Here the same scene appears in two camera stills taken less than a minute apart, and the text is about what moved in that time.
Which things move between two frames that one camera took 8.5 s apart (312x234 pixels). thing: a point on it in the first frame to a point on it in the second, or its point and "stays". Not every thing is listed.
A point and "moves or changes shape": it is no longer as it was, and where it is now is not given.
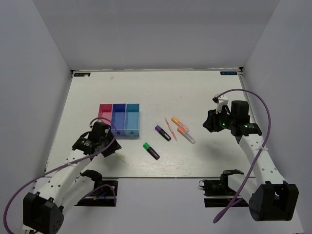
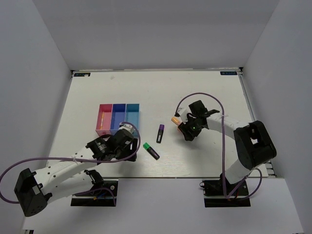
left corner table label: (82, 74) stays
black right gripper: (211, 123) to (189, 134)
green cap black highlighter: (149, 149) stays
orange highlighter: (176, 121) stays
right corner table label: (228, 73) stays
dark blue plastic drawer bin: (118, 118) stays
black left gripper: (115, 146) to (133, 158)
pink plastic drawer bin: (105, 111) stays
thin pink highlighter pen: (173, 134) moves or changes shape
